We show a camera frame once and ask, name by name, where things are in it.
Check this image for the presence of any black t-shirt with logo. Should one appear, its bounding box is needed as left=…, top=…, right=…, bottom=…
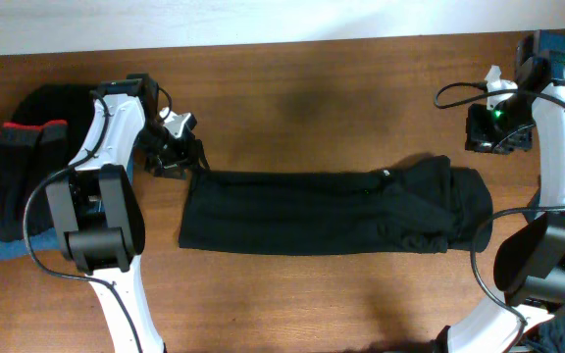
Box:
left=178, top=156, right=493, bottom=256

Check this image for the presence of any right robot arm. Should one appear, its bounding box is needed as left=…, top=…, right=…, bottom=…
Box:
left=434, top=30, right=565, bottom=352

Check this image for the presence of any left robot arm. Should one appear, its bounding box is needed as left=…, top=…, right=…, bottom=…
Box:
left=44, top=74, right=209, bottom=352

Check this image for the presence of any folded black garment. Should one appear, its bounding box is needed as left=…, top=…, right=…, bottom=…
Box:
left=10, top=83, right=97, bottom=231

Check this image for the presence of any right dark sock red cuff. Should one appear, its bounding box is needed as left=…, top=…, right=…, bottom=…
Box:
left=24, top=120, right=69, bottom=235

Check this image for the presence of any dark sock red cuff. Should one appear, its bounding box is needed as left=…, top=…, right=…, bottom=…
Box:
left=0, top=123, right=41, bottom=242
left=24, top=120, right=69, bottom=235

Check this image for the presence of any middle dark sock red cuff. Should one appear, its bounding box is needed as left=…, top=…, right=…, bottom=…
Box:
left=0, top=123, right=41, bottom=242

